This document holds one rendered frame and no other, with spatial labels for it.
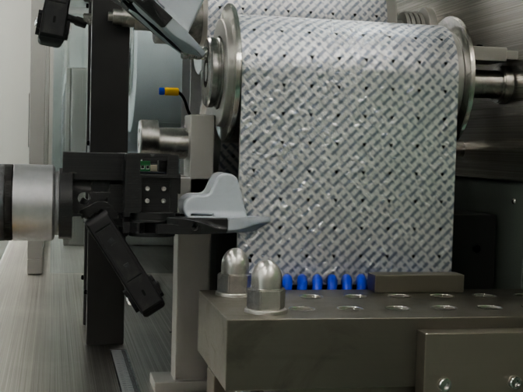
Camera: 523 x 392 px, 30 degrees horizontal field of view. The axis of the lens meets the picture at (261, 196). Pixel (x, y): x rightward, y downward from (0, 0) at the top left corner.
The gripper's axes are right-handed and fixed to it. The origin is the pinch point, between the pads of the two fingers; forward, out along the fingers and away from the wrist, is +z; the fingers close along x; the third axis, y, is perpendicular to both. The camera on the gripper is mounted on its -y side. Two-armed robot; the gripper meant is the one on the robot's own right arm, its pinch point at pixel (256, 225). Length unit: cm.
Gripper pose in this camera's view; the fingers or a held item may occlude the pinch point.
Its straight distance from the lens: 100.6
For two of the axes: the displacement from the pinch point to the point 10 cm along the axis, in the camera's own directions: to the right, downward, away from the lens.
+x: -2.1, -0.6, 9.8
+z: 9.8, 0.2, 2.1
